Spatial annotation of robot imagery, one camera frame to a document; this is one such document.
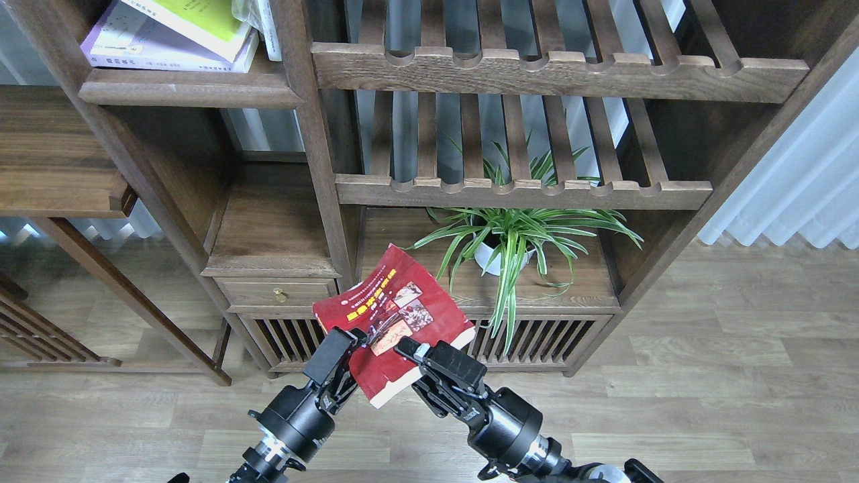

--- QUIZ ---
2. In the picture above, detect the right slatted cabinet door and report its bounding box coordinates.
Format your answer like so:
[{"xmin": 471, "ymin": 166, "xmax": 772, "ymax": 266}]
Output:
[{"xmin": 461, "ymin": 314, "xmax": 613, "ymax": 375}]

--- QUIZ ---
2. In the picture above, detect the white lavender paperback book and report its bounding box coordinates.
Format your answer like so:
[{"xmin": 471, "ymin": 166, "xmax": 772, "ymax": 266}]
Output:
[{"xmin": 81, "ymin": 1, "xmax": 260, "ymax": 73}]

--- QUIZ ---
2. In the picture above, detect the dark wooden bookshelf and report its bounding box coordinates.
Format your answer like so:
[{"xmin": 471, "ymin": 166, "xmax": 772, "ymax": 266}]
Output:
[{"xmin": 3, "ymin": 1, "xmax": 857, "ymax": 376}]

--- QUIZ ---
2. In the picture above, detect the yellow green paperback book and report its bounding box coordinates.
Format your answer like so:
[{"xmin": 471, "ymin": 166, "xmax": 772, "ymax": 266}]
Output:
[{"xmin": 123, "ymin": 1, "xmax": 250, "ymax": 62}]

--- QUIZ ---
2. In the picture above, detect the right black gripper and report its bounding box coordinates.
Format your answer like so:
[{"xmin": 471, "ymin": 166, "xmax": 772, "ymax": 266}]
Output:
[{"xmin": 395, "ymin": 336, "xmax": 561, "ymax": 479}]

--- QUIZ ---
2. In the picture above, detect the white plant pot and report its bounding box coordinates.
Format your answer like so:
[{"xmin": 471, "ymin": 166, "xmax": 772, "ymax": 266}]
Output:
[{"xmin": 473, "ymin": 223, "xmax": 537, "ymax": 277}]

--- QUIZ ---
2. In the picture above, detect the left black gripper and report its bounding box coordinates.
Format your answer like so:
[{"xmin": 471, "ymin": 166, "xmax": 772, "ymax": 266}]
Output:
[{"xmin": 248, "ymin": 327, "xmax": 367, "ymax": 470}]

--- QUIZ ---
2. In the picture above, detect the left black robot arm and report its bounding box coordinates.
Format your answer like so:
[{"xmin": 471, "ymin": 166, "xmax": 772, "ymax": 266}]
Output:
[{"xmin": 228, "ymin": 328, "xmax": 367, "ymax": 482}]

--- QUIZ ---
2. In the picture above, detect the small wooden drawer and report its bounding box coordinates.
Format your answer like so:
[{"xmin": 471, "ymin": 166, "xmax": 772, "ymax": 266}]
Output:
[{"xmin": 214, "ymin": 277, "xmax": 337, "ymax": 309}]

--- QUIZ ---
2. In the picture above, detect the white object on upper shelf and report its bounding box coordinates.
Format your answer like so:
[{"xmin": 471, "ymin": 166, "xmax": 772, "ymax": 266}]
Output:
[{"xmin": 231, "ymin": 0, "xmax": 283, "ymax": 62}]

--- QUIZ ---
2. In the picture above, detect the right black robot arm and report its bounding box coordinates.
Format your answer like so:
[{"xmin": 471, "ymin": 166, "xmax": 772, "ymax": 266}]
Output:
[{"xmin": 395, "ymin": 337, "xmax": 660, "ymax": 482}]

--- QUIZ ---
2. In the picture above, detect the wooden side table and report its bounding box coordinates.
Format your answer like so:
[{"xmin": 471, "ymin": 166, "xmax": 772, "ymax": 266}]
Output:
[{"xmin": 1, "ymin": 85, "xmax": 232, "ymax": 386}]

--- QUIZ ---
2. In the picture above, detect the red paperback book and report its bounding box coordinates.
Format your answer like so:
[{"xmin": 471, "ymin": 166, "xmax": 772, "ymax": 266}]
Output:
[{"xmin": 312, "ymin": 244, "xmax": 476, "ymax": 409}]

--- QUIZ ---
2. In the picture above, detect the white curtain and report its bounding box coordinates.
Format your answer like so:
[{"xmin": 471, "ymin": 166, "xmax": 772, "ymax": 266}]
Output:
[{"xmin": 697, "ymin": 52, "xmax": 858, "ymax": 250}]

